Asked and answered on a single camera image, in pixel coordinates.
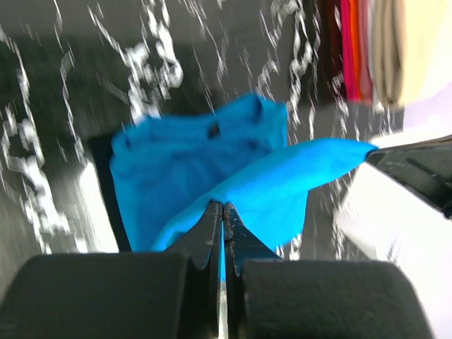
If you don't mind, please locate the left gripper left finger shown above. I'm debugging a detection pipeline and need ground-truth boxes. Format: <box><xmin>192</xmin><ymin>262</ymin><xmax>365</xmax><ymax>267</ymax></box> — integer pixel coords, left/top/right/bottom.
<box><xmin>169</xmin><ymin>201</ymin><xmax>223</xmax><ymax>338</ymax></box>

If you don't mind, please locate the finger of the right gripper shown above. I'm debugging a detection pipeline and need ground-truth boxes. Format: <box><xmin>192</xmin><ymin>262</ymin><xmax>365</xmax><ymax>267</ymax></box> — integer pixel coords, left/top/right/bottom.
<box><xmin>366</xmin><ymin>146</ymin><xmax>451</xmax><ymax>220</ymax></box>
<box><xmin>370</xmin><ymin>134</ymin><xmax>451</xmax><ymax>152</ymax></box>

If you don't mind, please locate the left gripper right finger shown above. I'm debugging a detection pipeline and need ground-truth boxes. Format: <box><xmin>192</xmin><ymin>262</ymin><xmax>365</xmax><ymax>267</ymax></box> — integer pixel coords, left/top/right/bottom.
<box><xmin>223</xmin><ymin>203</ymin><xmax>282</xmax><ymax>338</ymax></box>

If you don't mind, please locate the blue t shirt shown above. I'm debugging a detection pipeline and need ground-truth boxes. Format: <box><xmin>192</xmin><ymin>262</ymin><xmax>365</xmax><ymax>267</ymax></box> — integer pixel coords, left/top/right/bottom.
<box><xmin>110</xmin><ymin>93</ymin><xmax>375</xmax><ymax>251</ymax></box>

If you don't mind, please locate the white perforated plastic basket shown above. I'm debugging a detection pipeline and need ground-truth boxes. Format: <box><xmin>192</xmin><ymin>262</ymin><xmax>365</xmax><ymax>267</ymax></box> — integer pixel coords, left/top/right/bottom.
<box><xmin>334</xmin><ymin>164</ymin><xmax>451</xmax><ymax>338</ymax></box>

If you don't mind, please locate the folded beige t shirt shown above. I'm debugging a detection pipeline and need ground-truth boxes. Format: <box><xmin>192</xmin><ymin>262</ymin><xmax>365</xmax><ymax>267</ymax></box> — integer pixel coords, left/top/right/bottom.
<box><xmin>369</xmin><ymin>1</ymin><xmax>451</xmax><ymax>108</ymax></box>

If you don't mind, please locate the folded red t shirt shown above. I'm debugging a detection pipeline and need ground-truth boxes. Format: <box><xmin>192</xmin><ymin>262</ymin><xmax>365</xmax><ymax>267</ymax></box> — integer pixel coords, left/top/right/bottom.
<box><xmin>320</xmin><ymin>1</ymin><xmax>373</xmax><ymax>103</ymax></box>

